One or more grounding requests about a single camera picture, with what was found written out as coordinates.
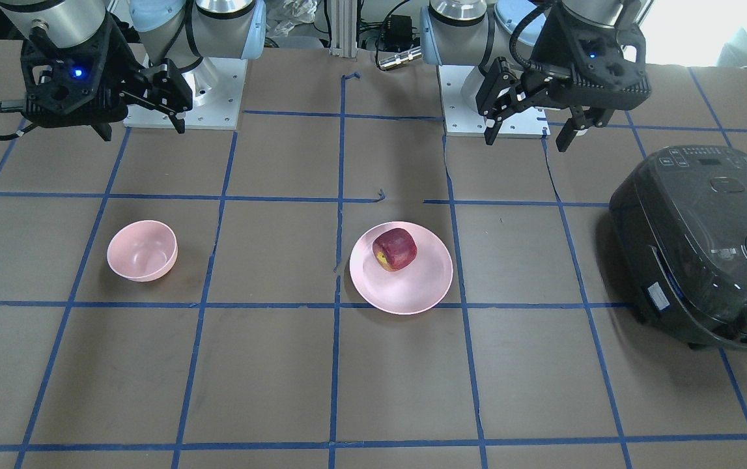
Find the black power adapter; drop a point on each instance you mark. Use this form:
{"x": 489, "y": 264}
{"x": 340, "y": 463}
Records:
{"x": 396, "y": 33}

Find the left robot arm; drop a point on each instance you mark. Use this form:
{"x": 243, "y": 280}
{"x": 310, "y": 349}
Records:
{"x": 474, "y": 33}

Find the aluminium frame post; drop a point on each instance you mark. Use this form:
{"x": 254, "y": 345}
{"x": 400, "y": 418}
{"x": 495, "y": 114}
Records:
{"x": 343, "y": 28}

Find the pink plate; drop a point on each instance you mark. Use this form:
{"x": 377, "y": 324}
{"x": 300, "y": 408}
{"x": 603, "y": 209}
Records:
{"x": 418, "y": 286}

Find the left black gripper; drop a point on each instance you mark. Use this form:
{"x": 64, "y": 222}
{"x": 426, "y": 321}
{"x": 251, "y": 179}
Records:
{"x": 546, "y": 55}

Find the red apple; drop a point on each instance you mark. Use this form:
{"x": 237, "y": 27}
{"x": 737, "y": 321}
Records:
{"x": 394, "y": 249}

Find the dark grey rice cooker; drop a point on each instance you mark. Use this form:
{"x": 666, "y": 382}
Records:
{"x": 681, "y": 221}

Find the silver cylinder tool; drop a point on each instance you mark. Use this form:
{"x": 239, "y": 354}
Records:
{"x": 400, "y": 58}

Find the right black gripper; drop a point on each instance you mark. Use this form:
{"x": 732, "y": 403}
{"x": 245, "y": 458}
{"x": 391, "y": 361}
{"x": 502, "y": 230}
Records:
{"x": 118, "y": 60}

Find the pink bowl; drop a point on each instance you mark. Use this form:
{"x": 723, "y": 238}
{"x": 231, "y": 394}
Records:
{"x": 143, "y": 251}

